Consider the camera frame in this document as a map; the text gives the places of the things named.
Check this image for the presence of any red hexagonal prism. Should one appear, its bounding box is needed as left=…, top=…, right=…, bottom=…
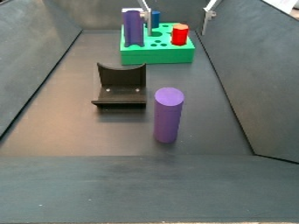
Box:
left=172, top=24, right=189, bottom=46

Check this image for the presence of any green shape sorter board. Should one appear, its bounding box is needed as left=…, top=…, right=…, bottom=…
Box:
left=119, top=23, right=195, bottom=65

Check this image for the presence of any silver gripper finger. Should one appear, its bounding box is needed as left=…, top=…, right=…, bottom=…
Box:
left=200, top=0, right=220, bottom=35
left=136, top=0, right=152, bottom=36

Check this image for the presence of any dark blue cylinder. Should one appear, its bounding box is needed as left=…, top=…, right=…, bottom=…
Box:
left=152, top=10, right=160, bottom=29

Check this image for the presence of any purple notched rectangular block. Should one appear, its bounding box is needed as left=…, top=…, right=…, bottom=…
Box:
left=121, top=8, right=144, bottom=47

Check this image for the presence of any black curved bracket stand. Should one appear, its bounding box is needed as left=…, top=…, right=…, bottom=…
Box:
left=91, top=63, right=147, bottom=107

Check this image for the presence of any purple cylinder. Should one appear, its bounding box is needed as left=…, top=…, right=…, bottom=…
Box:
left=153, top=87, right=184, bottom=143

